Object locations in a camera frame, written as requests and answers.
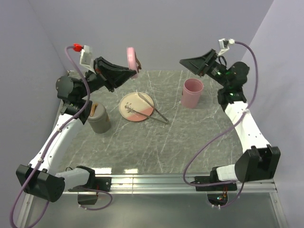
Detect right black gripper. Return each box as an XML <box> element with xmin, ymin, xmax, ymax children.
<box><xmin>179</xmin><ymin>49</ymin><xmax>229</xmax><ymax>88</ymax></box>

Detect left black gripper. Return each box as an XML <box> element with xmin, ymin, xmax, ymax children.
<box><xmin>78</xmin><ymin>56</ymin><xmax>136</xmax><ymax>99</ymax></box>

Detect pink round lid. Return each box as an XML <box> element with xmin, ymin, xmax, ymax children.
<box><xmin>127</xmin><ymin>47</ymin><xmax>142</xmax><ymax>79</ymax></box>

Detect pink cylindrical container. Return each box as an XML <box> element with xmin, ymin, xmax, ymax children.
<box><xmin>180</xmin><ymin>78</ymin><xmax>204</xmax><ymax>109</ymax></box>

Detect metal tongs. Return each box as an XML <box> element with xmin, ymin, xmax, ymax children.
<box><xmin>119</xmin><ymin>92</ymin><xmax>169</xmax><ymax>124</ymax></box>

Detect grey cylindrical container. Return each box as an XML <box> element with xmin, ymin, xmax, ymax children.
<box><xmin>87</xmin><ymin>113</ymin><xmax>111</xmax><ymax>134</ymax></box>

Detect grey round lid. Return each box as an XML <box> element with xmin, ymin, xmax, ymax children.
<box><xmin>88</xmin><ymin>103</ymin><xmax>107</xmax><ymax>122</ymax></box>

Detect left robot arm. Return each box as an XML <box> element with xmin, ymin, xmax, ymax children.
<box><xmin>16</xmin><ymin>57</ymin><xmax>141</xmax><ymax>202</ymax></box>

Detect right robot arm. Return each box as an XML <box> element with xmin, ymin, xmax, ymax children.
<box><xmin>180</xmin><ymin>49</ymin><xmax>281</xmax><ymax>190</ymax></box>

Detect pink and cream plate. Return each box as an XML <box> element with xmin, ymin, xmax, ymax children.
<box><xmin>118</xmin><ymin>92</ymin><xmax>153</xmax><ymax>122</ymax></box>

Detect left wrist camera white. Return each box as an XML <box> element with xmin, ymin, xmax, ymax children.
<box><xmin>73</xmin><ymin>43</ymin><xmax>94</xmax><ymax>72</ymax></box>

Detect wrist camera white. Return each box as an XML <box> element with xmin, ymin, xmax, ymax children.
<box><xmin>218</xmin><ymin>38</ymin><xmax>235</xmax><ymax>56</ymax></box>
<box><xmin>73</xmin><ymin>43</ymin><xmax>94</xmax><ymax>72</ymax></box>

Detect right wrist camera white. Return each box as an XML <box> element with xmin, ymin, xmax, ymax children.
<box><xmin>218</xmin><ymin>38</ymin><xmax>235</xmax><ymax>56</ymax></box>

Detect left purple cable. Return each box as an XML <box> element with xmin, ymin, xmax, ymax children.
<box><xmin>9</xmin><ymin>45</ymin><xmax>114</xmax><ymax>228</ymax></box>

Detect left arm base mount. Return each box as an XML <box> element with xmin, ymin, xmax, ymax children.
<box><xmin>66</xmin><ymin>176</ymin><xmax>112</xmax><ymax>208</ymax></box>

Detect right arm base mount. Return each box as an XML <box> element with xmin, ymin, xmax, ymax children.
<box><xmin>190</xmin><ymin>176</ymin><xmax>238</xmax><ymax>209</ymax></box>

